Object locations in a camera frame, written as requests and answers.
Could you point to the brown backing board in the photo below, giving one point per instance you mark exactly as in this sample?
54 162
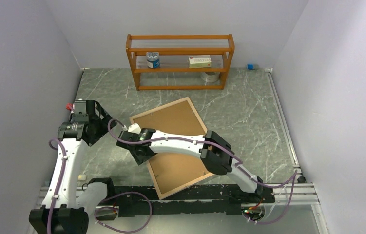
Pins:
173 119

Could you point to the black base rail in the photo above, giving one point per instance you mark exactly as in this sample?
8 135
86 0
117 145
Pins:
130 204

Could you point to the wooden picture frame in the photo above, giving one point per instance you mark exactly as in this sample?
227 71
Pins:
169 190

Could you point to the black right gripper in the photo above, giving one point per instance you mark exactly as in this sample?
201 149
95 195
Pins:
141 159

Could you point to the silver tape roll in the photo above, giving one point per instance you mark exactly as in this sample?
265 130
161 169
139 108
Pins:
210 77

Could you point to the white green box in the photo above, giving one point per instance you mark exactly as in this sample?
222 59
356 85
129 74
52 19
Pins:
199 61

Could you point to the orange wooden shelf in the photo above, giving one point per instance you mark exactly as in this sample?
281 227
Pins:
174 51

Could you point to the blue white jar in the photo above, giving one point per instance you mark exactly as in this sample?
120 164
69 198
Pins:
153 59

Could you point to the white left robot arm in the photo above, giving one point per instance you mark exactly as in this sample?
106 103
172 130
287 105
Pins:
62 211

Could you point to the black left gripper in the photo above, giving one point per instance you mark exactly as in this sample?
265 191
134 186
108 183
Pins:
104 123

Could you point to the blue capped bottle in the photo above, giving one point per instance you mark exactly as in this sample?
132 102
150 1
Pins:
253 67

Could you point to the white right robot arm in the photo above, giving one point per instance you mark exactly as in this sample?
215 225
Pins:
213 151

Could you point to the yellow glue stick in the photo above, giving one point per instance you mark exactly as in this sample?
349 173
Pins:
82 177

